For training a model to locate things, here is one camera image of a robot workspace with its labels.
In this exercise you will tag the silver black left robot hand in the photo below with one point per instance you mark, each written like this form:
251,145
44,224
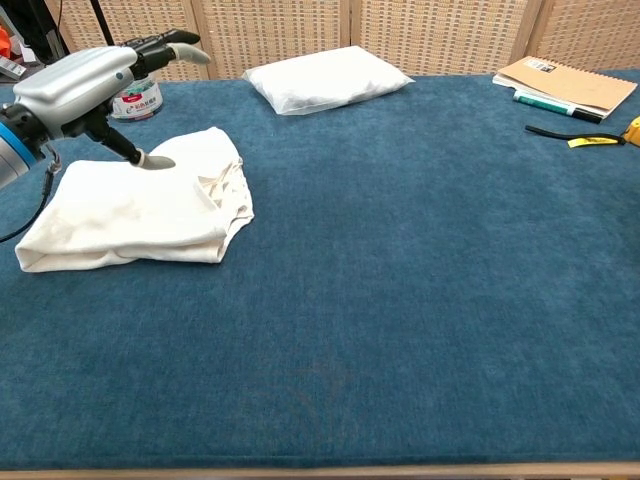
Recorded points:
75,85

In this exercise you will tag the white T-shirt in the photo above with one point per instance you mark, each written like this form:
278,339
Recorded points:
125,220

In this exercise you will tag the white box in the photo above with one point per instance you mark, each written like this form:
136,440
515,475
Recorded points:
11,69

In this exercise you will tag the black tripod stand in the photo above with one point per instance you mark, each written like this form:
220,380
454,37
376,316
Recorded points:
102,22

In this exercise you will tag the clear plastic clip jar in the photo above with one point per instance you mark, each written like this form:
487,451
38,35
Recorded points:
145,102

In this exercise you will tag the orange object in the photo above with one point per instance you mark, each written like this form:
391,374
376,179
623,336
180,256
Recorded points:
4,42

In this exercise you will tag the woven wooden folding screen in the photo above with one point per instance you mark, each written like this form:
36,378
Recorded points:
275,20

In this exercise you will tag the white garment in plastic bag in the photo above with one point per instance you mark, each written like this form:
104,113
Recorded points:
325,80

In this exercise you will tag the teal blue table mat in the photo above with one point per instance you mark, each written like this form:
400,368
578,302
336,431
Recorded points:
320,350

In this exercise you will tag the green marker pen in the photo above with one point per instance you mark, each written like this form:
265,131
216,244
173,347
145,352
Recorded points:
540,101

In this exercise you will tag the brown spiral notebook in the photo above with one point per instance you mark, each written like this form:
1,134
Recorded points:
575,85

